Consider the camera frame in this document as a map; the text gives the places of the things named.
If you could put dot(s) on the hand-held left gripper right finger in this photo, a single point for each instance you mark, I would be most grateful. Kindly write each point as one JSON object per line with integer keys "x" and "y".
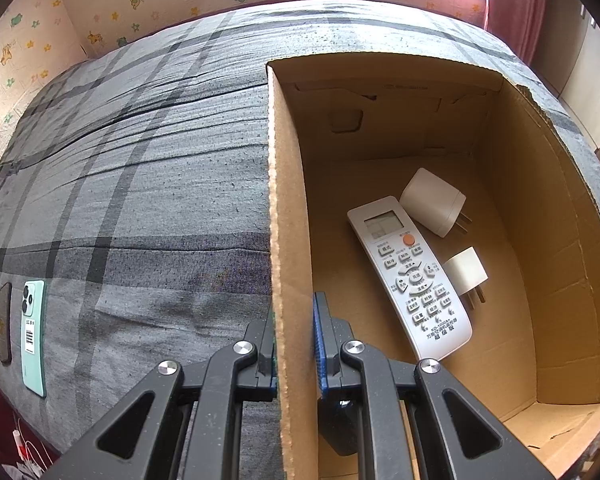
{"x": 321, "y": 345}

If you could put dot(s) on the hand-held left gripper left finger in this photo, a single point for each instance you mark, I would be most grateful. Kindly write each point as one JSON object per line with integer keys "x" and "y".
{"x": 267, "y": 360}

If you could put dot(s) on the white remote control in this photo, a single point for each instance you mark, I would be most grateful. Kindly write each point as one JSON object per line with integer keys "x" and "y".
{"x": 415, "y": 285}

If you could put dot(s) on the small white charger plug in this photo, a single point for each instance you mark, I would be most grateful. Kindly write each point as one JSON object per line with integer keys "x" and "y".
{"x": 465, "y": 270}

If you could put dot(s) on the brown cardboard box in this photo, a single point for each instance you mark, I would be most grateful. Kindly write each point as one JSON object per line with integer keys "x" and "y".
{"x": 380, "y": 175}

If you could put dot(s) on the large white charger plug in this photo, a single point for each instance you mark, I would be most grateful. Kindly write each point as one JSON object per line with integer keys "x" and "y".
{"x": 430, "y": 200}

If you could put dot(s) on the grey plaid bed sheet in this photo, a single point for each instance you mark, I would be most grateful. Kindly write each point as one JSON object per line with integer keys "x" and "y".
{"x": 130, "y": 185}

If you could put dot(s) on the mint green smartphone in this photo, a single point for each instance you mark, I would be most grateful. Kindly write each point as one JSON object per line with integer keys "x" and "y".
{"x": 34, "y": 350}

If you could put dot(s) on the black smartphone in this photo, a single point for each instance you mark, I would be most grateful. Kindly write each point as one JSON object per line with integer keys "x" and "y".
{"x": 4, "y": 325}

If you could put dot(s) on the beige wardrobe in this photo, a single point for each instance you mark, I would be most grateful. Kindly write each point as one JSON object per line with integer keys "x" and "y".
{"x": 585, "y": 85}

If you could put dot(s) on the red curtain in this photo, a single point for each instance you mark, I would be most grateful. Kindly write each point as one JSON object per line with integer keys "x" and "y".
{"x": 517, "y": 5}

